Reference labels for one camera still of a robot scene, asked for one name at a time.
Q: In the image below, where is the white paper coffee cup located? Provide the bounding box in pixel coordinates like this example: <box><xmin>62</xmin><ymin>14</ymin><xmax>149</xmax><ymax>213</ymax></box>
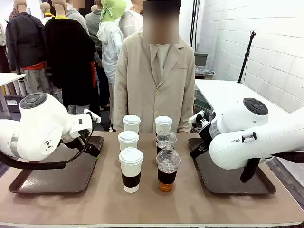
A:
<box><xmin>118</xmin><ymin>147</ymin><xmax>144</xmax><ymax>193</ymax></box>
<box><xmin>117</xmin><ymin>130</ymin><xmax>140</xmax><ymax>152</ymax></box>
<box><xmin>122</xmin><ymin>114</ymin><xmax>141</xmax><ymax>133</ymax></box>
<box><xmin>154</xmin><ymin>115</ymin><xmax>173</xmax><ymax>135</ymax></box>

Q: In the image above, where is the mannequin in dark grey jacket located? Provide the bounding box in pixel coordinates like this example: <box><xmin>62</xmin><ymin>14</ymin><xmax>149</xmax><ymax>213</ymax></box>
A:
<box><xmin>5</xmin><ymin>0</ymin><xmax>48</xmax><ymax>95</ymax></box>

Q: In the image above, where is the black camera tripod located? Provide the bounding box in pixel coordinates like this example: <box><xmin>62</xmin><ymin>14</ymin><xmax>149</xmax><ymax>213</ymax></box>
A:
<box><xmin>237</xmin><ymin>29</ymin><xmax>257</xmax><ymax>84</ymax></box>

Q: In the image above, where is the mannequin with yellow collar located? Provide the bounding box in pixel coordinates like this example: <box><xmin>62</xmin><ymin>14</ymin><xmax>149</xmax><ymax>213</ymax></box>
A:
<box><xmin>39</xmin><ymin>2</ymin><xmax>57</xmax><ymax>26</ymax></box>

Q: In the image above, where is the clear plastic iced coffee cup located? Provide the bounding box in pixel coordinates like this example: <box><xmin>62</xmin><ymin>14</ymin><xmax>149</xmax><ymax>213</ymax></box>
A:
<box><xmin>156</xmin><ymin>148</ymin><xmax>181</xmax><ymax>192</ymax></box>
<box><xmin>156</xmin><ymin>130</ymin><xmax>178</xmax><ymax>154</ymax></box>

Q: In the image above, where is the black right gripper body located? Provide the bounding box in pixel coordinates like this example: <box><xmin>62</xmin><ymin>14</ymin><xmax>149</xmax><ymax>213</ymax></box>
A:
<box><xmin>198</xmin><ymin>123</ymin><xmax>216</xmax><ymax>149</ymax></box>

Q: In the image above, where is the person's right forearm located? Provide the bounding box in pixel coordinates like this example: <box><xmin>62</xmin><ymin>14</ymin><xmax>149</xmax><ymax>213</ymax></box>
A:
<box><xmin>113</xmin><ymin>90</ymin><xmax>127</xmax><ymax>132</ymax></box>

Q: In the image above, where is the dark green storage crate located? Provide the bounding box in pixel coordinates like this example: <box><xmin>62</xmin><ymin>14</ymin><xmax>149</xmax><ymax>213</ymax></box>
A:
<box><xmin>194</xmin><ymin>89</ymin><xmax>213</xmax><ymax>114</ymax></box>

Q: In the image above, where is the mannequin in black robe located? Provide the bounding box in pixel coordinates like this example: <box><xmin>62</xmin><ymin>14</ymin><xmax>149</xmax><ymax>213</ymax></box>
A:
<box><xmin>44</xmin><ymin>0</ymin><xmax>98</xmax><ymax>114</ymax></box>

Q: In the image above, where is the small white side table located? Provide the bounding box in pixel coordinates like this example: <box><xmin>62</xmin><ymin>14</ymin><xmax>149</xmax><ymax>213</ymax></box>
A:
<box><xmin>0</xmin><ymin>72</ymin><xmax>27</xmax><ymax>117</ymax></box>

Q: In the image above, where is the clear plastic packaging pile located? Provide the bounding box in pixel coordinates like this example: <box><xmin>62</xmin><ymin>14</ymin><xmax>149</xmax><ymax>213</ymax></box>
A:
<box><xmin>195</xmin><ymin>66</ymin><xmax>216</xmax><ymax>80</ymax></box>

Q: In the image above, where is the black box with label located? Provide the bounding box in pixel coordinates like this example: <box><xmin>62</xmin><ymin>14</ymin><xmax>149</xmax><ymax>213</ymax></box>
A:
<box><xmin>4</xmin><ymin>95</ymin><xmax>26</xmax><ymax>114</ymax></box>

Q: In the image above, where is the large white side table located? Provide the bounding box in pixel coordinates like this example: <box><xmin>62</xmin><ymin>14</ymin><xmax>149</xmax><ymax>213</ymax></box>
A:
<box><xmin>194</xmin><ymin>79</ymin><xmax>304</xmax><ymax>126</ymax></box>

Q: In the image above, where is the black light stand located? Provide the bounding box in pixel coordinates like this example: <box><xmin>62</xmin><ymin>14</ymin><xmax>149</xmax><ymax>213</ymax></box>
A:
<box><xmin>189</xmin><ymin>0</ymin><xmax>200</xmax><ymax>52</ymax></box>

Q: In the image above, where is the dark brown serving tray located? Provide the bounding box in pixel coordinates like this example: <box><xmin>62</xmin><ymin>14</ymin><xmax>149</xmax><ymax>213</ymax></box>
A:
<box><xmin>9</xmin><ymin>135</ymin><xmax>105</xmax><ymax>194</ymax></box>
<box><xmin>188</xmin><ymin>138</ymin><xmax>277</xmax><ymax>195</ymax></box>

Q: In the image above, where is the person's left forearm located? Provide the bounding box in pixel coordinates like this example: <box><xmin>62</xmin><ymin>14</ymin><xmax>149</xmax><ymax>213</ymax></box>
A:
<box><xmin>179</xmin><ymin>90</ymin><xmax>196</xmax><ymax>133</ymax></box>

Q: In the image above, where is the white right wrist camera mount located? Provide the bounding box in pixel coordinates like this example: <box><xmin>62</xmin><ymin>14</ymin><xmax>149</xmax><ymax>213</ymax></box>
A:
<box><xmin>188</xmin><ymin>110</ymin><xmax>206</xmax><ymax>126</ymax></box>

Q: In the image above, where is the mannequin in white shirt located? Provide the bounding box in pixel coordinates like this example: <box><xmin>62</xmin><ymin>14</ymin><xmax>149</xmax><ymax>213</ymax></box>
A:
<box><xmin>118</xmin><ymin>0</ymin><xmax>144</xmax><ymax>38</ymax></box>

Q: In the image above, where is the lime green sun hat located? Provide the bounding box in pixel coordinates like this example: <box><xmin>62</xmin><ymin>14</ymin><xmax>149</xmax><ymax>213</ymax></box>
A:
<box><xmin>100</xmin><ymin>0</ymin><xmax>127</xmax><ymax>22</ymax></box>

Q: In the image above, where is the grey plastic bin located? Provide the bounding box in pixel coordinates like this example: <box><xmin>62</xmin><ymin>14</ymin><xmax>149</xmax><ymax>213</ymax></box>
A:
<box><xmin>194</xmin><ymin>52</ymin><xmax>209</xmax><ymax>67</ymax></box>

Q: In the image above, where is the background person in grey hoodie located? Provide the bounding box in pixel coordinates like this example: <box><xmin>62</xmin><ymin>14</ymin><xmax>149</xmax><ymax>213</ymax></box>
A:
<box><xmin>65</xmin><ymin>0</ymin><xmax>90</xmax><ymax>34</ymax></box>

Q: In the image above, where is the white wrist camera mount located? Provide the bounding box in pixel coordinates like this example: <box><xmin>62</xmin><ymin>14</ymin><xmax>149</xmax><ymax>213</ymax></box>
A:
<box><xmin>188</xmin><ymin>110</ymin><xmax>206</xmax><ymax>126</ymax></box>
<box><xmin>83</xmin><ymin>108</ymin><xmax>101</xmax><ymax>124</ymax></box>

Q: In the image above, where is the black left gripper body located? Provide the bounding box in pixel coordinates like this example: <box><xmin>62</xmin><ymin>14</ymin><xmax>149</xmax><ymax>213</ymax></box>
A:
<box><xmin>63</xmin><ymin>135</ymin><xmax>95</xmax><ymax>153</ymax></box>

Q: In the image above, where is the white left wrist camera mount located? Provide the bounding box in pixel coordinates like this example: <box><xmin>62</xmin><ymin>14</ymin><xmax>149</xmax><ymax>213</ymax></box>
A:
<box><xmin>83</xmin><ymin>108</ymin><xmax>101</xmax><ymax>124</ymax></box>

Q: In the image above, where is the person in beige coat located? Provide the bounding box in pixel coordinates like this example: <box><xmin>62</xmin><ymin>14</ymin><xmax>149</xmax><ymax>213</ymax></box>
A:
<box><xmin>113</xmin><ymin>0</ymin><xmax>196</xmax><ymax>133</ymax></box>

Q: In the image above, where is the mannequin in grey-green jacket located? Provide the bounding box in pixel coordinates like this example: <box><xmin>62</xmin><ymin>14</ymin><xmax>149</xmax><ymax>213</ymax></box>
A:
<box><xmin>84</xmin><ymin>4</ymin><xmax>103</xmax><ymax>67</ymax></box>

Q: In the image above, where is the mannequin in white jacket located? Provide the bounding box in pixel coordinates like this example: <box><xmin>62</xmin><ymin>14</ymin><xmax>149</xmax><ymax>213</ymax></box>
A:
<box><xmin>96</xmin><ymin>20</ymin><xmax>124</xmax><ymax>84</ymax></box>

